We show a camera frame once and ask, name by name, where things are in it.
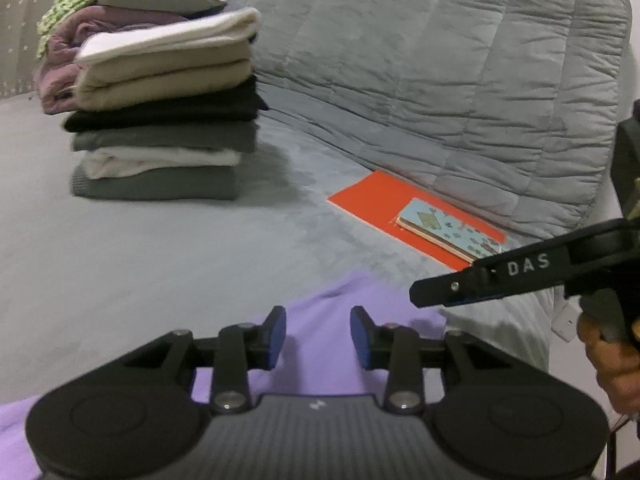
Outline orange book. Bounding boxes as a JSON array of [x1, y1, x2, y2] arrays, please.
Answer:
[[327, 170, 508, 273]]

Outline white tag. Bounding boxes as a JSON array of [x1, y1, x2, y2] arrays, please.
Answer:
[[552, 290, 582, 344]]

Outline grey bed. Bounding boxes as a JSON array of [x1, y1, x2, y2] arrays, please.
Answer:
[[0, 77, 556, 411]]

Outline black cable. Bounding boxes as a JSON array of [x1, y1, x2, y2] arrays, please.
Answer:
[[602, 410, 640, 480]]

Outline small blue patterned book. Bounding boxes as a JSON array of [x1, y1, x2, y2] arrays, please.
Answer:
[[396, 197, 503, 263]]

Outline grey star-print curtain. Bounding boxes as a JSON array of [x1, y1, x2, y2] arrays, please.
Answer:
[[0, 0, 101, 98]]

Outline folded pink quilt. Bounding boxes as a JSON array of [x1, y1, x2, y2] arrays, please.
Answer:
[[34, 5, 196, 114]]

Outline purple pants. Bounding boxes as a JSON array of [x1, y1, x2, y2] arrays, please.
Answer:
[[0, 270, 448, 480]]

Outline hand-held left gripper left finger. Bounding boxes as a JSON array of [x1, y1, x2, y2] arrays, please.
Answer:
[[117, 305, 288, 414]]

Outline stack of folded clothes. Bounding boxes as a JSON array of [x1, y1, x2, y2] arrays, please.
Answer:
[[64, 7, 270, 202]]

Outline grey quilted blanket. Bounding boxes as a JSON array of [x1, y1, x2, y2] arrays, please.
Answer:
[[220, 0, 633, 241]]

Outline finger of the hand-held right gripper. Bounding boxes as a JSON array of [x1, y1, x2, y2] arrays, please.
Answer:
[[409, 232, 574, 309]]

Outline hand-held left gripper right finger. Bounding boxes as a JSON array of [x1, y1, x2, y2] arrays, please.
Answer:
[[350, 305, 521, 414]]

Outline person's right hand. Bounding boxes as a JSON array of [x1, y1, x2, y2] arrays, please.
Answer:
[[575, 307, 640, 417]]

